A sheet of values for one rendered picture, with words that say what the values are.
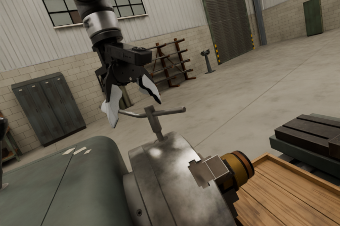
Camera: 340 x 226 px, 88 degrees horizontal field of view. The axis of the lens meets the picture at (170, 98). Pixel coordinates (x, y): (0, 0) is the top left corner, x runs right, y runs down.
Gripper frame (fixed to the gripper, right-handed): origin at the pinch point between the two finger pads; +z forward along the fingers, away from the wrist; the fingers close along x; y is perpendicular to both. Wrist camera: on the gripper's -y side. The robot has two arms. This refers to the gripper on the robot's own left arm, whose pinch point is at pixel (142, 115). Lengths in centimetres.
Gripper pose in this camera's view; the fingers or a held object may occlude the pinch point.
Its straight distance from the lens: 42.8
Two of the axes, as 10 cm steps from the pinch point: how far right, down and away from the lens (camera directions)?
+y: -7.0, 1.5, 7.0
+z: 3.3, 9.3, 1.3
